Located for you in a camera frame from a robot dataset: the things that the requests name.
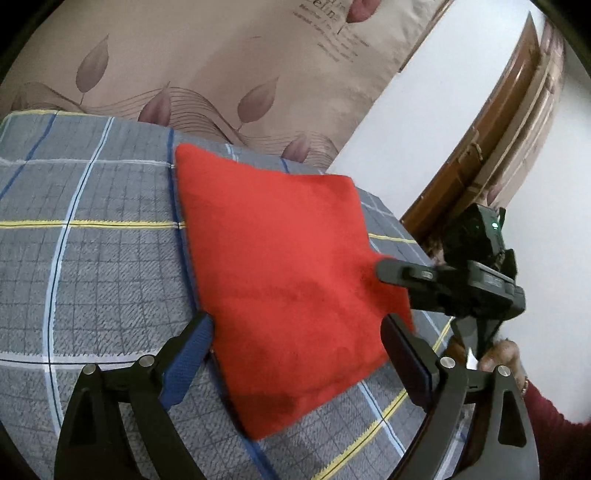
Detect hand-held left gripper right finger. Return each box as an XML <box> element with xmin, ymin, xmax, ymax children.
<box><xmin>380</xmin><ymin>314</ymin><xmax>541</xmax><ymax>480</ymax></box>

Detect grey plaid bed sheet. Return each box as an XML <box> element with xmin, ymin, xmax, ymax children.
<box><xmin>0</xmin><ymin>109</ymin><xmax>472</xmax><ymax>480</ymax></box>

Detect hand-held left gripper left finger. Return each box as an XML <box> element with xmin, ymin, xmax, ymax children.
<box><xmin>54</xmin><ymin>312</ymin><xmax>214</xmax><ymax>480</ymax></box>

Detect person's right hand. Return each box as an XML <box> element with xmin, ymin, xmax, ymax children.
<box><xmin>478</xmin><ymin>339</ymin><xmax>530</xmax><ymax>398</ymax></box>

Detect person's red-sleeved right forearm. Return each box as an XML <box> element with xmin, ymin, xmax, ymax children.
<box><xmin>521</xmin><ymin>381</ymin><xmax>590</xmax><ymax>480</ymax></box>

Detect brown wooden door frame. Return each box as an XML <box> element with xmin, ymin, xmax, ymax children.
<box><xmin>399</xmin><ymin>18</ymin><xmax>567</xmax><ymax>241</ymax></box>

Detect beige leaf-print curtain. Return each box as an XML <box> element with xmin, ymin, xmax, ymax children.
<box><xmin>0</xmin><ymin>0</ymin><xmax>455</xmax><ymax>175</ymax></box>

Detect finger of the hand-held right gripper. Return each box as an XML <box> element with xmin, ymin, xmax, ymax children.
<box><xmin>406</xmin><ymin>285</ymin><xmax>458</xmax><ymax>319</ymax></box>
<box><xmin>376</xmin><ymin>257</ymin><xmax>439</xmax><ymax>288</ymax></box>

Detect red fleece garment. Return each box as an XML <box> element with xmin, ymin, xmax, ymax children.
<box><xmin>174</xmin><ymin>143</ymin><xmax>415</xmax><ymax>440</ymax></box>

